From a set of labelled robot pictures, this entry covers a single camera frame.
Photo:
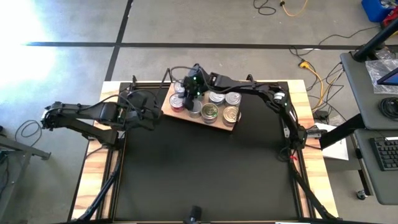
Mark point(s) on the grey metal stand leg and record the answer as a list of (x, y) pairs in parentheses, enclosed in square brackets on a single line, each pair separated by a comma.
[(25, 148)]

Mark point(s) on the white paper sheet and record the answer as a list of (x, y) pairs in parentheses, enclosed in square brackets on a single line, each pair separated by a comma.
[(337, 151)]

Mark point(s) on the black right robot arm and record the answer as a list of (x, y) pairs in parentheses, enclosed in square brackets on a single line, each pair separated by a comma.
[(264, 88)]

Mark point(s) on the clear plastic sheet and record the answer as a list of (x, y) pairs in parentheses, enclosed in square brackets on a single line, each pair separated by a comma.
[(373, 71)]

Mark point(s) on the black keyboard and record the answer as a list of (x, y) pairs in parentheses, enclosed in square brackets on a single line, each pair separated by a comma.
[(385, 154)]

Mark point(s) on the black stand beam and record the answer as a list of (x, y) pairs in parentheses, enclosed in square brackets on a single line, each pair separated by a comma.
[(345, 129)]

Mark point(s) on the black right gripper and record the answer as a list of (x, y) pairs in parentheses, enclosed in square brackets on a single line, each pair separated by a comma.
[(196, 81)]

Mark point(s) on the grey perforated metal bracket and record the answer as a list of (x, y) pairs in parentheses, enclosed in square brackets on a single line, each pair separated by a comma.
[(286, 132)]

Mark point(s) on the silver-lid can blue label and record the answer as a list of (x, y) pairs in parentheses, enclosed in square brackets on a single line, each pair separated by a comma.
[(216, 97)]

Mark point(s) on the red item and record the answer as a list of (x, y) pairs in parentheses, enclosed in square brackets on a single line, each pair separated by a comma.
[(391, 19)]

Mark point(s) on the black power adapter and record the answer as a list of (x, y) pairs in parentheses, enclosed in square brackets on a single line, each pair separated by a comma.
[(320, 115)]

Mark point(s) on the wooden shelf black metal frame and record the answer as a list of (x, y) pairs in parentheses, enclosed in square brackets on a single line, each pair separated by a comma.
[(186, 119)]

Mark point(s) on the black slanted pole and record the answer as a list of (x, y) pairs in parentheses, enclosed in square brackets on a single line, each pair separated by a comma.
[(373, 42)]

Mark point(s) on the gold-lid blue label can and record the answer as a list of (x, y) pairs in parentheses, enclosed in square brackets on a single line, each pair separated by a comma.
[(210, 111), (230, 114)]

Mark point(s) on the silver-lid can green label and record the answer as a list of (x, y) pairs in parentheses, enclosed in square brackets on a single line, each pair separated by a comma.
[(197, 111)]

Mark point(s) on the grey side desk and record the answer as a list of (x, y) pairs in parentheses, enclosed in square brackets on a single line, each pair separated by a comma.
[(360, 93)]

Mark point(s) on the black caster wheel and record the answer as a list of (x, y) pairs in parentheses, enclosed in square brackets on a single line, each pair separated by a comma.
[(361, 195)]

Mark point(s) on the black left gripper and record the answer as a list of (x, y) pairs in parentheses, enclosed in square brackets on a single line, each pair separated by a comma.
[(140, 109)]

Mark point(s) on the black clamp bracket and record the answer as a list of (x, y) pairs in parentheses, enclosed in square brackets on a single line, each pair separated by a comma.
[(314, 133)]

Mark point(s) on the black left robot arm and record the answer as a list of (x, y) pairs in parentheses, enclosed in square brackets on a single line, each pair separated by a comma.
[(77, 113)]

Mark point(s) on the black metal table frame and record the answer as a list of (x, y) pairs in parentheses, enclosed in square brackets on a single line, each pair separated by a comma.
[(93, 207)]

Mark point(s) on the silver-lid seafood can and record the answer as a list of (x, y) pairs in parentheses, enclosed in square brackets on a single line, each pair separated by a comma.
[(233, 98), (178, 88)]

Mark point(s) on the blue plastic bin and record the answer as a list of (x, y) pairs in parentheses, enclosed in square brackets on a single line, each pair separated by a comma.
[(373, 11)]

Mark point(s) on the grey keyboard desk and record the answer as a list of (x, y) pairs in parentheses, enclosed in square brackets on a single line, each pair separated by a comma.
[(382, 186)]

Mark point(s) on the dark tablet screen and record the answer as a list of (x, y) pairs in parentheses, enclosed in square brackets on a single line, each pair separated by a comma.
[(390, 79)]

